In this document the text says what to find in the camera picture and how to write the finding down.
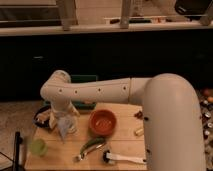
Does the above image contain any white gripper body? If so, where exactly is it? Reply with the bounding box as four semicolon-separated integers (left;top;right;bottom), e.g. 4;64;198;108
51;106;80;128

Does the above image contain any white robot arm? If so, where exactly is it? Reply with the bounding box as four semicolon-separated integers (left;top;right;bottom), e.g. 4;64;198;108
40;70;206;171

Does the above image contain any green paper cup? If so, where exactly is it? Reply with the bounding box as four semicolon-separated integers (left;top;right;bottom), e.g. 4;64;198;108
29;139;47;156

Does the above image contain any black round plate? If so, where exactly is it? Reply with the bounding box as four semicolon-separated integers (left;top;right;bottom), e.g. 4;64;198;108
33;106;54;129

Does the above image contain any orange bowl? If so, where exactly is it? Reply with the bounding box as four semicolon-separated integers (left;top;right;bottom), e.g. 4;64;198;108
89;109;117;136

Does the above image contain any black stand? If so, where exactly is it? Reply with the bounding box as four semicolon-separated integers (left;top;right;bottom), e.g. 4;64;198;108
0;131;26;171

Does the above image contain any small dark object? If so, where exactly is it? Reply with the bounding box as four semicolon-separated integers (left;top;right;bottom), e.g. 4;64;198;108
134;111;143;119

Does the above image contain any small cream cylinder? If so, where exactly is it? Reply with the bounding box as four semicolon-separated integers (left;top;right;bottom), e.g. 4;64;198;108
134;128;144;136

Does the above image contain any white handled brush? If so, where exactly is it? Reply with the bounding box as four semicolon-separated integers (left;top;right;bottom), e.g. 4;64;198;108
103;151;146;165

